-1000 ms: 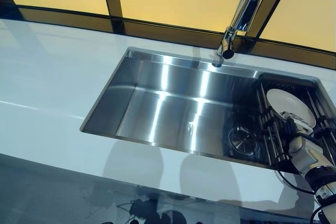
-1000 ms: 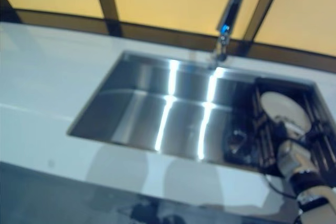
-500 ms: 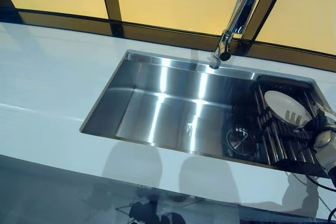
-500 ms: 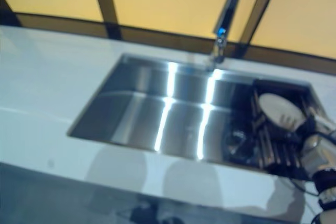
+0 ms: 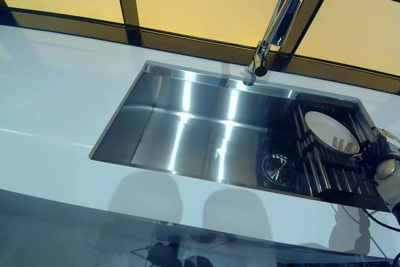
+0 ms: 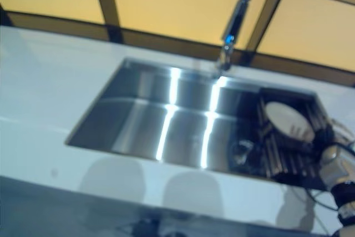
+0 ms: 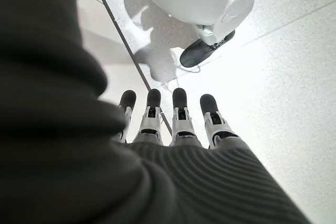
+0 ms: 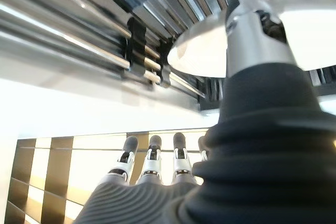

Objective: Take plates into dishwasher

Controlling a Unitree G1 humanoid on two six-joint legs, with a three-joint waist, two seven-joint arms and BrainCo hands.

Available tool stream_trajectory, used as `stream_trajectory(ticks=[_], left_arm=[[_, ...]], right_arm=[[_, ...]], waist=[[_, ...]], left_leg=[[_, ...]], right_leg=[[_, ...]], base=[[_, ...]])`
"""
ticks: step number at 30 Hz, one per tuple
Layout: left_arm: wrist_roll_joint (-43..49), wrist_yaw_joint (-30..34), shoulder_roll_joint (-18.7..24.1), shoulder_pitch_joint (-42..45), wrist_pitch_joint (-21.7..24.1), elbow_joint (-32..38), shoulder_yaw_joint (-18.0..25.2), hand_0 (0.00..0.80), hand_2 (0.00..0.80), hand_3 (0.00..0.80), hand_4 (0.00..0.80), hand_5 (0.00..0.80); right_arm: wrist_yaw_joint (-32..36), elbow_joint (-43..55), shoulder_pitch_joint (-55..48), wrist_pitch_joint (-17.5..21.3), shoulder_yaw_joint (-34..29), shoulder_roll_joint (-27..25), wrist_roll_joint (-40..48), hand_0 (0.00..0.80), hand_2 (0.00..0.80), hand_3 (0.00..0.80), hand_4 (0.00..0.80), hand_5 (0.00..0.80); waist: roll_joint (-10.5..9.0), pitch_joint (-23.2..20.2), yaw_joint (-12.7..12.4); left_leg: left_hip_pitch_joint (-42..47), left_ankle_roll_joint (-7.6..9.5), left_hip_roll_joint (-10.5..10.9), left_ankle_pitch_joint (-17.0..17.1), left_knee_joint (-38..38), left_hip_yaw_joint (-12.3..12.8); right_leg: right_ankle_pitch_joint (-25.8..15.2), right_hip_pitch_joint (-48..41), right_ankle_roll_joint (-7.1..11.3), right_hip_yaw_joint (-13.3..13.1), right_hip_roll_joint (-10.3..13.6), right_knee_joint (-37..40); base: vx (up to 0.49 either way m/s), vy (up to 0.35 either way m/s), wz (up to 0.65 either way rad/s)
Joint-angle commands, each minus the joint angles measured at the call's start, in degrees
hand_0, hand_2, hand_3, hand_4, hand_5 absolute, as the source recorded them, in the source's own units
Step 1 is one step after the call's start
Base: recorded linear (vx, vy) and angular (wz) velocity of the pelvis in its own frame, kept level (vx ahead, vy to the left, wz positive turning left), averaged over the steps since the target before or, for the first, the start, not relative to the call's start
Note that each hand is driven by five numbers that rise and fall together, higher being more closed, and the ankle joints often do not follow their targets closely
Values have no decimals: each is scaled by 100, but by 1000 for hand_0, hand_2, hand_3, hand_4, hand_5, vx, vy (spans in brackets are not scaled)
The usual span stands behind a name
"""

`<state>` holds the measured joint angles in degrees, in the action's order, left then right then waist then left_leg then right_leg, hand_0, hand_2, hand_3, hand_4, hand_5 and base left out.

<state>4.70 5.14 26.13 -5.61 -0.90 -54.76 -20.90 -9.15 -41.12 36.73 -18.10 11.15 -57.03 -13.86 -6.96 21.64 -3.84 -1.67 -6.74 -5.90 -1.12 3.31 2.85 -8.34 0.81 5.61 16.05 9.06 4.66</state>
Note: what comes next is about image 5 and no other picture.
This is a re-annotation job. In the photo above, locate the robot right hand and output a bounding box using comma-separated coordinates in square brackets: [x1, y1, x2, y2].
[361, 126, 400, 163]

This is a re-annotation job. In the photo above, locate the beige ceramic plate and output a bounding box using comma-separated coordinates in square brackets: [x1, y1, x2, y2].
[304, 110, 361, 156]

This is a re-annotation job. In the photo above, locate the black sink drying rack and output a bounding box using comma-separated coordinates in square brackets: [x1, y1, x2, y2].
[292, 93, 391, 213]

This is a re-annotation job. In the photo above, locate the steel sink drain plug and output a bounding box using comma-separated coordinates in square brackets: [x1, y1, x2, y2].
[261, 153, 297, 186]

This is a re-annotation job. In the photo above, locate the chrome gooseneck faucet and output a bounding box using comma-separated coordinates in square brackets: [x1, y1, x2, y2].
[241, 0, 317, 86]

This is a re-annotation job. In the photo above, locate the stainless steel sink basin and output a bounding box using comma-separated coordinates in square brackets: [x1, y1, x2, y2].
[89, 60, 392, 213]

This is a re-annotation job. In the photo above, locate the wide white cabinet door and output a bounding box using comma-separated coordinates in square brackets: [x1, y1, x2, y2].
[0, 188, 400, 267]

